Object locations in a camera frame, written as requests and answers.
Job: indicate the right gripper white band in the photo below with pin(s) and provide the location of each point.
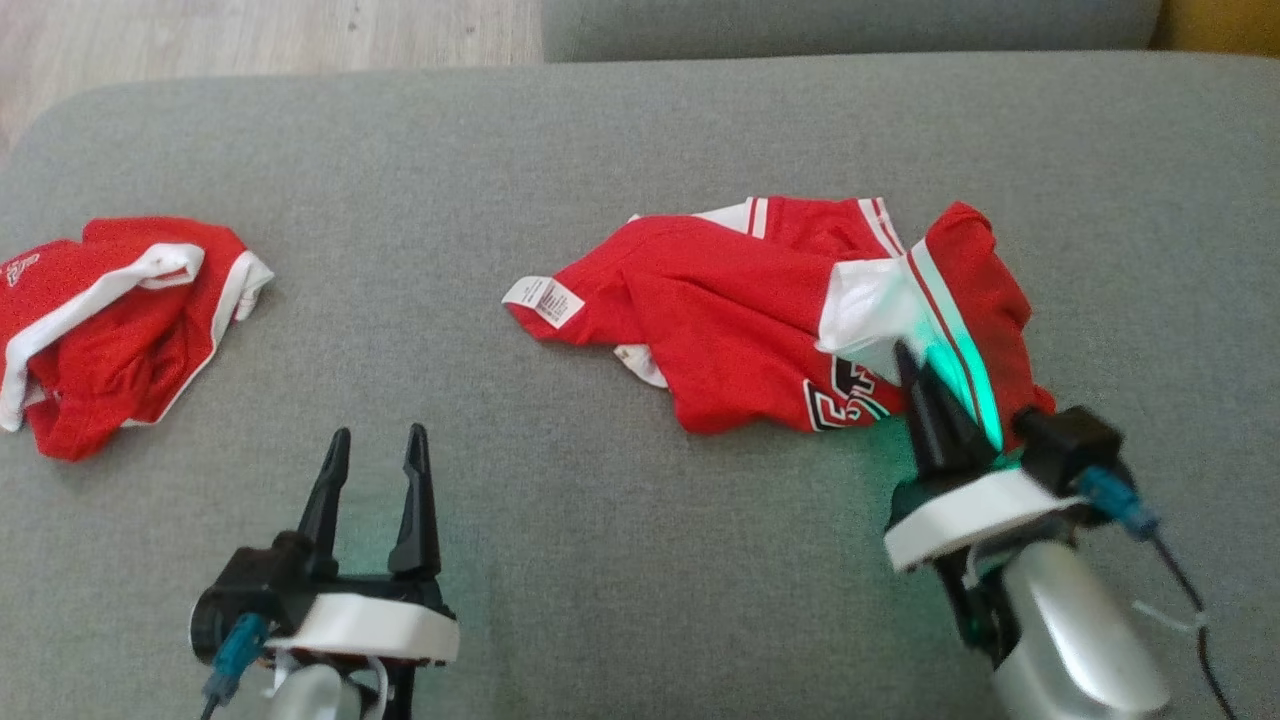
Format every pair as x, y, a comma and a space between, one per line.
980, 515

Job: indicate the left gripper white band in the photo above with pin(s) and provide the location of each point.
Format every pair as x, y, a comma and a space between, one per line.
380, 625

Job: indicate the red basketball jersey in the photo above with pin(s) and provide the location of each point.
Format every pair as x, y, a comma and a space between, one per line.
720, 300

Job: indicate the red shorts with white stripe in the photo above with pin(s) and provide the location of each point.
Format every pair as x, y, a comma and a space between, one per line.
100, 350

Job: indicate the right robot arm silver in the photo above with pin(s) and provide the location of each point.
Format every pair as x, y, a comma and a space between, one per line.
1070, 640

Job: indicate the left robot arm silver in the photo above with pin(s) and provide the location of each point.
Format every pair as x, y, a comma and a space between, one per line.
310, 700

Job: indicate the large grey sofa seat cushion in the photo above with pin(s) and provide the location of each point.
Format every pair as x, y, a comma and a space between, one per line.
600, 150

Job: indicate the long yellow sofa back cushion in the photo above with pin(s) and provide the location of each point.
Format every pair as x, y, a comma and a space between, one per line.
1220, 22

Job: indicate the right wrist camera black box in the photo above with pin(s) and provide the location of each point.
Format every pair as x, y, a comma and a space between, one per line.
1070, 445

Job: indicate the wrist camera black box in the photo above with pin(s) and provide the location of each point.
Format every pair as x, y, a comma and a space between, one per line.
1070, 445
240, 590

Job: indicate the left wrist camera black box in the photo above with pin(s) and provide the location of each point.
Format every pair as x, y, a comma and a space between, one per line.
240, 590

